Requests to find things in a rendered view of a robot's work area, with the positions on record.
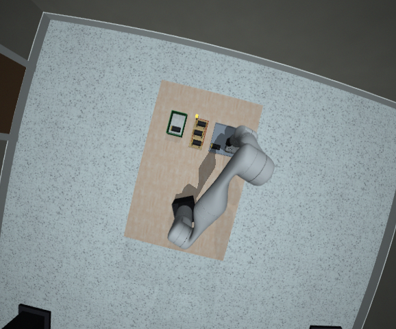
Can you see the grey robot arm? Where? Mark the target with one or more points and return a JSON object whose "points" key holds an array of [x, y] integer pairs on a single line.
{"points": [[249, 163]]}

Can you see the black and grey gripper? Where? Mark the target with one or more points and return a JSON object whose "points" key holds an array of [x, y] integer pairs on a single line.
{"points": [[232, 147]]}

